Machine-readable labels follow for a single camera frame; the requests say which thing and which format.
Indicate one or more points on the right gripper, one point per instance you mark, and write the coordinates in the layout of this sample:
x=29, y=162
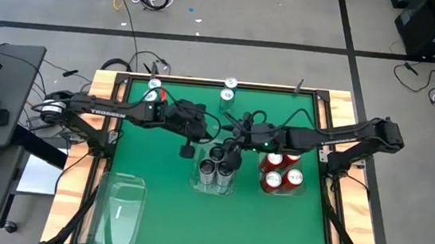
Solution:
x=260, y=136

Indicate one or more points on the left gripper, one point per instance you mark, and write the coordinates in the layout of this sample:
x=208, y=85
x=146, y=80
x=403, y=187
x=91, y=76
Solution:
x=184, y=116

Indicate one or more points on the white Celsius can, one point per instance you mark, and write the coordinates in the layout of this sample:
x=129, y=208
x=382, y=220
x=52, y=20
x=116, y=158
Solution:
x=224, y=172
x=207, y=169
x=228, y=142
x=216, y=153

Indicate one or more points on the red cola can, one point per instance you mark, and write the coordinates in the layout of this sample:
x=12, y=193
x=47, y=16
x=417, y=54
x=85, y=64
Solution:
x=273, y=179
x=274, y=158
x=293, y=158
x=295, y=177

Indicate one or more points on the clear plastic bin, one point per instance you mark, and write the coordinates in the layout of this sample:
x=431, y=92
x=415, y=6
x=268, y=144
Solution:
x=304, y=186
x=211, y=188
x=117, y=208

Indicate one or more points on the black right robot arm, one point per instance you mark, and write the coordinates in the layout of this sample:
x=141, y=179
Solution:
x=340, y=138

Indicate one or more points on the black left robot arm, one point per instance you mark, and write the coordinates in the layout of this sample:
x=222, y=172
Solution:
x=106, y=111

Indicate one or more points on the green table mat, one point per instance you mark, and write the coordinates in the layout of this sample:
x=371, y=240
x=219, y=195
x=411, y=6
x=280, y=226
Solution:
x=211, y=225

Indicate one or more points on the black power adapter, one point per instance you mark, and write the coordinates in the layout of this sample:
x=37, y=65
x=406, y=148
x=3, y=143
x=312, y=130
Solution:
x=70, y=72

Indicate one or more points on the small black desk device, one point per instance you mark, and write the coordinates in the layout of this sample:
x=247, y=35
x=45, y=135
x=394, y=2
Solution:
x=1, y=117

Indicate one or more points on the black caster wheel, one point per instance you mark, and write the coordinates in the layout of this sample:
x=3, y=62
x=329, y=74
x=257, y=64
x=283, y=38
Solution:
x=11, y=227

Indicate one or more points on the black computer tower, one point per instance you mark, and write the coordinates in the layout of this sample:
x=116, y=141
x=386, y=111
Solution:
x=427, y=26

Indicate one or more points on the black table frame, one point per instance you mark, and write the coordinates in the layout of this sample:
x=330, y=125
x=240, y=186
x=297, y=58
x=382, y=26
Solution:
x=189, y=81

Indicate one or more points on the black frame strut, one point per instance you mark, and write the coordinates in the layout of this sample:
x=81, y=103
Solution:
x=344, y=234
x=153, y=72
x=80, y=213
x=299, y=86

